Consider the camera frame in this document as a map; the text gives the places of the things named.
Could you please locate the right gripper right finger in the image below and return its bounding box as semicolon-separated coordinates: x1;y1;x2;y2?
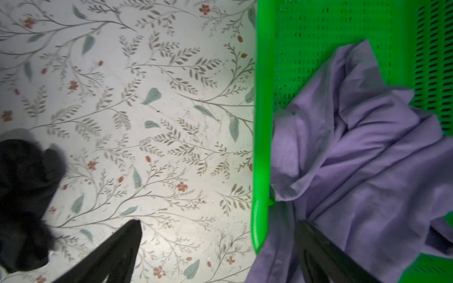
296;221;378;283

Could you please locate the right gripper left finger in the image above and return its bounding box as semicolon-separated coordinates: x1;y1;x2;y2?
55;219;142;283

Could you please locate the black t shirt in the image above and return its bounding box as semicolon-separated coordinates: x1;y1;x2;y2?
1;139;66;273

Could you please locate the purple t shirt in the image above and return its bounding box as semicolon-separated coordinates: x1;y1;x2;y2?
247;40;453;283

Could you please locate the floral table mat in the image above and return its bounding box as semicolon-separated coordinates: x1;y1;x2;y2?
1;1;257;283

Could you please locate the green plastic basket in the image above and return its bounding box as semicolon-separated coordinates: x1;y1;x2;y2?
247;1;453;283

